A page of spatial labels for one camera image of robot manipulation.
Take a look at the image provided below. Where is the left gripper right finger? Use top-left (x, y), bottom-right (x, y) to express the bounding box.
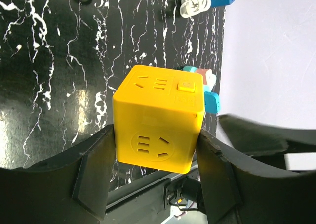
top-left (197, 130), bottom-right (316, 224)

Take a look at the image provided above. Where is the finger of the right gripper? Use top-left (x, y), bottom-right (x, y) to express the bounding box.
top-left (218, 114), bottom-right (316, 170)

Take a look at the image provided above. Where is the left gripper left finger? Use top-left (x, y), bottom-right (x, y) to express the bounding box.
top-left (0, 125), bottom-right (115, 224)

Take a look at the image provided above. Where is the light blue plug adapter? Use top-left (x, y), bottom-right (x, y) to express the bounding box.
top-left (204, 91), bottom-right (221, 114)

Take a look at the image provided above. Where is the pink plug adapter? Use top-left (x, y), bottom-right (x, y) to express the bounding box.
top-left (195, 69), bottom-right (217, 92)

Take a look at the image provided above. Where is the yellow cube adapter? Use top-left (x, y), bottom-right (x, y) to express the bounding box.
top-left (113, 65), bottom-right (205, 174)

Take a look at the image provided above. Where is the teal triangular power strip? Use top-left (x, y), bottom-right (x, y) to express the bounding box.
top-left (182, 66), bottom-right (197, 73)

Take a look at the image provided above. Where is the white coiled cable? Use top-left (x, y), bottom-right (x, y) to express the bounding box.
top-left (179, 0), bottom-right (212, 19)

